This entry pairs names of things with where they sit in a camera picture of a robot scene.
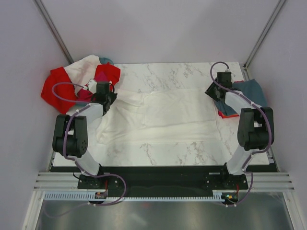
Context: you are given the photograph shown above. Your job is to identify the magenta t-shirt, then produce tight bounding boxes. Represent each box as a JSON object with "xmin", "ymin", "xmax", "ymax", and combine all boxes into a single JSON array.
[{"xmin": 77, "ymin": 72, "xmax": 108, "ymax": 102}]

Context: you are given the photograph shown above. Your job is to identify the purple cable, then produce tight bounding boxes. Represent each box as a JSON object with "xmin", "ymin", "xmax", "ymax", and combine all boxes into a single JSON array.
[
  {"xmin": 210, "ymin": 61, "xmax": 274, "ymax": 208},
  {"xmin": 43, "ymin": 82, "xmax": 128, "ymax": 219}
]

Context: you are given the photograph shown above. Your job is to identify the white slotted cable duct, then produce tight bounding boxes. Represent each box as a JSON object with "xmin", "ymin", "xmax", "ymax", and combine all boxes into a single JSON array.
[{"xmin": 44, "ymin": 189, "xmax": 243, "ymax": 202}]

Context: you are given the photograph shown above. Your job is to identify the left aluminium frame post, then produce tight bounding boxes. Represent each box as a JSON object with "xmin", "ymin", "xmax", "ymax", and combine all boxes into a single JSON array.
[{"xmin": 33, "ymin": 0, "xmax": 74, "ymax": 64}]

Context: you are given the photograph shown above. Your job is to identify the folded grey-blue t-shirt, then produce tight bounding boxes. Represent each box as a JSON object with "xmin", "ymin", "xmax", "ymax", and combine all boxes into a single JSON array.
[{"xmin": 213, "ymin": 80, "xmax": 268, "ymax": 115}]

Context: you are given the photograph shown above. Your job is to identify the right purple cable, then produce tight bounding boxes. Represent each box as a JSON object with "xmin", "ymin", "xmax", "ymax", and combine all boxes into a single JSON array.
[{"xmin": 210, "ymin": 61, "xmax": 274, "ymax": 208}]

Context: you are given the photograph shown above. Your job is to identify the right aluminium frame post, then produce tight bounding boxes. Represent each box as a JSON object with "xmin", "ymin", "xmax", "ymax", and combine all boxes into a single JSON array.
[{"xmin": 243, "ymin": 0, "xmax": 288, "ymax": 71}]

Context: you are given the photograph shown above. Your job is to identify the red t-shirt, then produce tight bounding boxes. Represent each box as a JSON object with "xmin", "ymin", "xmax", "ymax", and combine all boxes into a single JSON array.
[{"xmin": 41, "ymin": 64, "xmax": 120, "ymax": 114}]

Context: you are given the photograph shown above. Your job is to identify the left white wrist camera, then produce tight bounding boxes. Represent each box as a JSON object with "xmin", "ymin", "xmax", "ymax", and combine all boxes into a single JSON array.
[{"xmin": 87, "ymin": 79, "xmax": 97, "ymax": 94}]

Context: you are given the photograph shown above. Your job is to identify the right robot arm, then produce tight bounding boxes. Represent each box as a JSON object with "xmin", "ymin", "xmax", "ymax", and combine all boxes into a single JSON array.
[{"xmin": 205, "ymin": 72, "xmax": 274, "ymax": 189}]

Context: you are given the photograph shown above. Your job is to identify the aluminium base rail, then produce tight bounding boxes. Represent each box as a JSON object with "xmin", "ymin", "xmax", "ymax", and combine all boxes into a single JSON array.
[{"xmin": 34, "ymin": 172, "xmax": 294, "ymax": 192}]

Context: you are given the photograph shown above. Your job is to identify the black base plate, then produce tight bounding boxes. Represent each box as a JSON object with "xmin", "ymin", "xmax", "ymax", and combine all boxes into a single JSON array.
[{"xmin": 50, "ymin": 162, "xmax": 279, "ymax": 198}]

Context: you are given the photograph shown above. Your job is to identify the aluminium frame post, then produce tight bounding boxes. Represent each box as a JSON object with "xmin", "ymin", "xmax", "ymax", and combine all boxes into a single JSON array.
[
  {"xmin": 243, "ymin": 0, "xmax": 288, "ymax": 71},
  {"xmin": 33, "ymin": 0, "xmax": 74, "ymax": 64}
]

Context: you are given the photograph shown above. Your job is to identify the teal laundry basket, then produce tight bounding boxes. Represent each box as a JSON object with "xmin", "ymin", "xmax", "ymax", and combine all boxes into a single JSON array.
[{"xmin": 99, "ymin": 57, "xmax": 114, "ymax": 65}]

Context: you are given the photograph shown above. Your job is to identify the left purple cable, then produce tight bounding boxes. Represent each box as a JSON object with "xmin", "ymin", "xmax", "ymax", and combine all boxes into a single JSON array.
[{"xmin": 43, "ymin": 82, "xmax": 128, "ymax": 219}]

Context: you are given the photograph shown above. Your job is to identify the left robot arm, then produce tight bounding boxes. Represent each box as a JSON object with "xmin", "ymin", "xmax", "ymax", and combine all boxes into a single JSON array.
[{"xmin": 52, "ymin": 81, "xmax": 117, "ymax": 188}]

